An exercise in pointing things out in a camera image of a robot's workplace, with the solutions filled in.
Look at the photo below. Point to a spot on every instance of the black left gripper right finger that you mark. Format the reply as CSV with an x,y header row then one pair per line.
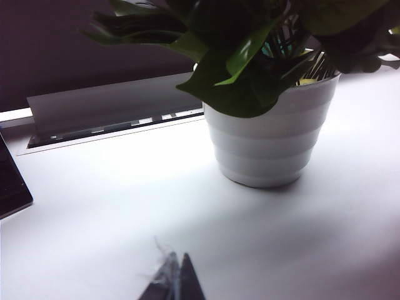
x,y
190,281

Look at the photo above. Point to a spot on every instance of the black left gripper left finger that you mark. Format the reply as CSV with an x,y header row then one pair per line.
x,y
165,281

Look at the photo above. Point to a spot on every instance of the green plant in white pot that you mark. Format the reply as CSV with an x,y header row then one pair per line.
x,y
265,150

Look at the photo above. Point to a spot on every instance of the dark grey desk partition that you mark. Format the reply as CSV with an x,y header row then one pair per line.
x,y
47,47

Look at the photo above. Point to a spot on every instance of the black display with white frame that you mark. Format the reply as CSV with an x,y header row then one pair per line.
x,y
9,187

